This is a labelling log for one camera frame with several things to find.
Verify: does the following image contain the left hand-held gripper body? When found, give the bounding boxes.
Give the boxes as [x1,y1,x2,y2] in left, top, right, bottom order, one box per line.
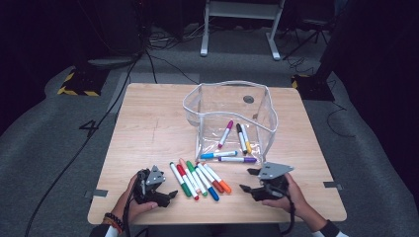
[133,165,169,204]

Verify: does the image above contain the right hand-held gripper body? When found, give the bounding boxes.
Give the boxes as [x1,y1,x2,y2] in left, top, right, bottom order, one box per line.
[251,161,295,202]

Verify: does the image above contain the purple marker pen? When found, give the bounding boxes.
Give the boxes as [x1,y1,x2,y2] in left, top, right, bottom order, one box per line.
[217,155,258,164]

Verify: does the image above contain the dark green marker pen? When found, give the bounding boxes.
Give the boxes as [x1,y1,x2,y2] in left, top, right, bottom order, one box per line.
[169,161,193,198]

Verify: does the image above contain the orange marker pen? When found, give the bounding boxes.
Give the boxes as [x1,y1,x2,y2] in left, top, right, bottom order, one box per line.
[205,162,233,195]

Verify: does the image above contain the yellow marker pen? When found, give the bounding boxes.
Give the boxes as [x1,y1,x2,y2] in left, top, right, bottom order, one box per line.
[239,123,253,155]

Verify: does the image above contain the red marker pen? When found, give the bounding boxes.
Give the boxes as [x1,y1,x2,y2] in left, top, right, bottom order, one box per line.
[176,164,200,201]

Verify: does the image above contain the red-brown marker pen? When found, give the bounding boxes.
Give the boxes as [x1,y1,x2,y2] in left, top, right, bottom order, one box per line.
[196,161,225,195]

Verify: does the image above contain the pink marker pen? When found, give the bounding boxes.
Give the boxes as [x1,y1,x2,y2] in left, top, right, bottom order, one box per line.
[178,157,202,195]

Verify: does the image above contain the light green marker pen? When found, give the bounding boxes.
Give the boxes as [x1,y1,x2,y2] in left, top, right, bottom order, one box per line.
[186,160,210,198]

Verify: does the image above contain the dark blue marker pen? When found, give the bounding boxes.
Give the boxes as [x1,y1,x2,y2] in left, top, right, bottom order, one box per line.
[194,166,220,202]

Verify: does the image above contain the black marker pen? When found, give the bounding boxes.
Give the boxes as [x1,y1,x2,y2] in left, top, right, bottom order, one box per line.
[235,122,248,156]

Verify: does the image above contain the light blue marker pen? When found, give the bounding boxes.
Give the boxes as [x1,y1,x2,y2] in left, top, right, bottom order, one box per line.
[200,150,239,160]

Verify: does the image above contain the magenta marker pen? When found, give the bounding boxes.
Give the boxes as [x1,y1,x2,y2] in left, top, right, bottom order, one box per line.
[217,119,235,150]

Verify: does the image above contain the clear plastic zipper bag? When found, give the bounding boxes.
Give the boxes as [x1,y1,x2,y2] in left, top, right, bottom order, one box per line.
[182,80,280,167]

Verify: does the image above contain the person's right hand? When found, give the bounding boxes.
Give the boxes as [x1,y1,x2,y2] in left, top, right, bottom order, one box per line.
[261,173,308,217]

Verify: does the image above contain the person's left hand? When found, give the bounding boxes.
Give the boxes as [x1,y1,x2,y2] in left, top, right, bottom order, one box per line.
[112,173,160,223]

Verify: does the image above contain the grey tape strip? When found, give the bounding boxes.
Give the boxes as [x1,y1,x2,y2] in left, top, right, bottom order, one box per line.
[323,181,344,191]
[84,189,109,198]

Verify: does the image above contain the black yellow striped stand base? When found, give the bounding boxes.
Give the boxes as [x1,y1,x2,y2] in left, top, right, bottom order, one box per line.
[56,67,111,98]

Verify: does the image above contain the black tripod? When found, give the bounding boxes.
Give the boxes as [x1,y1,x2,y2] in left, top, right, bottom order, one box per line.
[282,19,331,61]

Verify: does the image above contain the right hand-held gripper cable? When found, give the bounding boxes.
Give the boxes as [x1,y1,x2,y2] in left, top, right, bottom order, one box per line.
[280,192,296,237]

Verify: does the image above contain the hand-held gripper cable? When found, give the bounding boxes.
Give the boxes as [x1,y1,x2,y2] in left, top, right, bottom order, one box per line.
[122,184,134,237]
[280,192,296,237]

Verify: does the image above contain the left hand-held gripper cable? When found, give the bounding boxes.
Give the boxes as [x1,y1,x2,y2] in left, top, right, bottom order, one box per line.
[122,184,134,237]

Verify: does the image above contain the black beaded bracelet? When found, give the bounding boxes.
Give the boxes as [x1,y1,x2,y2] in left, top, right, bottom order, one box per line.
[104,211,126,231]

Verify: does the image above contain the orange bracelet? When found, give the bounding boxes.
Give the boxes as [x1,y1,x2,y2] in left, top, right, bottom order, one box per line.
[102,216,124,233]

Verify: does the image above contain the long black floor cable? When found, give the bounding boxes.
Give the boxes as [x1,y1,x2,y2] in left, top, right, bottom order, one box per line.
[24,52,146,237]

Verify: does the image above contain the looped black floor cable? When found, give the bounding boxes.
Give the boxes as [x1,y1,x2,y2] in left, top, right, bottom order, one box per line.
[325,101,358,138]

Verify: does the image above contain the thin black floor cable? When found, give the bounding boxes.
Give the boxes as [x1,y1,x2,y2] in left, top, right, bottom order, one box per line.
[145,51,200,85]

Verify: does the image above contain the tangle of floor cables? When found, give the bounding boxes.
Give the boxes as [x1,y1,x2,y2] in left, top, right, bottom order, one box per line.
[147,28,206,51]

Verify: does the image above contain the white desk frame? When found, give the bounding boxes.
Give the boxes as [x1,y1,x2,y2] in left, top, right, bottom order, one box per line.
[200,0,287,61]

